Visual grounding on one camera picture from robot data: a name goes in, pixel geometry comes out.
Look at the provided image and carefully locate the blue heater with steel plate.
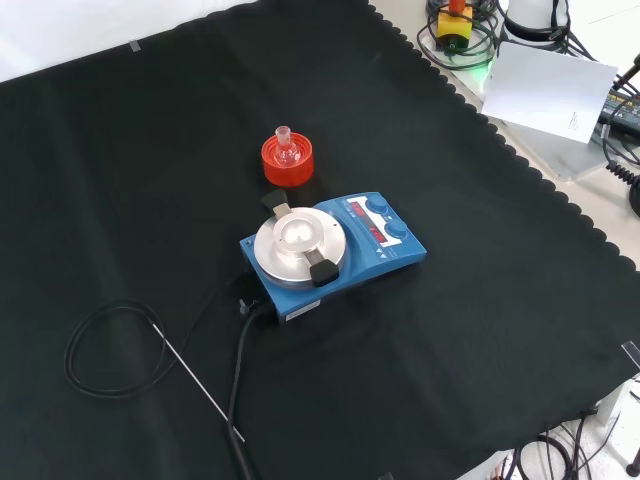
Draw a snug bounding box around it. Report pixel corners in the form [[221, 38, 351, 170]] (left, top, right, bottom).
[[238, 188, 428, 326]]

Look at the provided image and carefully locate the grey metal base plate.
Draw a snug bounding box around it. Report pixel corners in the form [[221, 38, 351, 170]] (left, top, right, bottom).
[[499, 118, 617, 184]]

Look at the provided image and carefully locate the black coiled cable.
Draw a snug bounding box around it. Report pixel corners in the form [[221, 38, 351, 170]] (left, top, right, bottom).
[[604, 160, 640, 190]]

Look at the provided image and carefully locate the thick black heater power cable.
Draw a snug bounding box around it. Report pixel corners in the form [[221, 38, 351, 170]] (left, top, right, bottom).
[[225, 299, 276, 480]]

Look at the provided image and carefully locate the yellow stop button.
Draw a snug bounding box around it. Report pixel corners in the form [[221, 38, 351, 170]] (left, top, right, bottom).
[[435, 0, 474, 52]]

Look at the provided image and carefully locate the black bench cloth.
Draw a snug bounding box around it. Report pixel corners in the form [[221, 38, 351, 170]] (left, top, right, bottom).
[[0, 0, 640, 480]]

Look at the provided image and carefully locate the thin black probe cable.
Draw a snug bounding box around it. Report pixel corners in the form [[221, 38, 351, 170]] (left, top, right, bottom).
[[63, 272, 251, 399]]

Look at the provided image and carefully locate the pale white board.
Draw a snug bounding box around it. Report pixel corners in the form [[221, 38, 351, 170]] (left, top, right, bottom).
[[480, 40, 619, 145]]

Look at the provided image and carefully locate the clear round-bottom glass flask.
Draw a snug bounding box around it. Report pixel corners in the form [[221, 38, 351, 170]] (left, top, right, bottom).
[[273, 125, 301, 168]]

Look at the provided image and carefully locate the black box with yellow label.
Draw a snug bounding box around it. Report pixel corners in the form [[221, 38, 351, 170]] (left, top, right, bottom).
[[597, 87, 640, 137]]

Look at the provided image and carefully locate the orange flask support ring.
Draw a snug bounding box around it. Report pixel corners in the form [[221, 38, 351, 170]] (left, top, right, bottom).
[[260, 133, 315, 188]]

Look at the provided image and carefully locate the thin metal probe rod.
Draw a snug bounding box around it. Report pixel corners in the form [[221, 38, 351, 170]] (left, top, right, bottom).
[[152, 325, 246, 444]]

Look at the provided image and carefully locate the black floor cable bundle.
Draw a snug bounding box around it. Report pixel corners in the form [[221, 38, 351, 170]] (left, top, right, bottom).
[[499, 414, 624, 480]]

